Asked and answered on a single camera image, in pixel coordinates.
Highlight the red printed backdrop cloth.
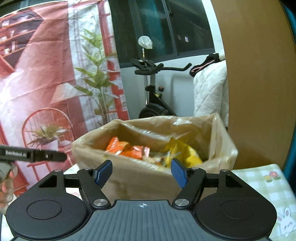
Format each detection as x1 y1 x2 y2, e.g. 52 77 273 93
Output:
0 0 130 197

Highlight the cardboard box with plastic liner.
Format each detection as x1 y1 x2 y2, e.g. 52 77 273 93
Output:
72 113 238 202

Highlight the orange red snack bag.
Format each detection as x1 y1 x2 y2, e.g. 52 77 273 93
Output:
105 137 150 160

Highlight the person left hand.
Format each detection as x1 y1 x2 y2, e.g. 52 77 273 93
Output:
0 162 18 214

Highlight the white quilted blanket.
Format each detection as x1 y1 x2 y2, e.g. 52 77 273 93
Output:
193 52 229 127

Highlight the black exercise bike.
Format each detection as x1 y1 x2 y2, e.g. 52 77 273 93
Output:
129 58 193 119

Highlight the dark window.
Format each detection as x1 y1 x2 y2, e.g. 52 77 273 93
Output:
109 0 214 68

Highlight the wooden door panel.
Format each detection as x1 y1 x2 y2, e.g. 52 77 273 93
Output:
212 1 295 169

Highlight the yellow chip bag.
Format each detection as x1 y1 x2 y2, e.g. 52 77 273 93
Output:
159 138 203 168

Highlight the black garment with pink trim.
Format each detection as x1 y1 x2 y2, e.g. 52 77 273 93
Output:
189 53 220 77

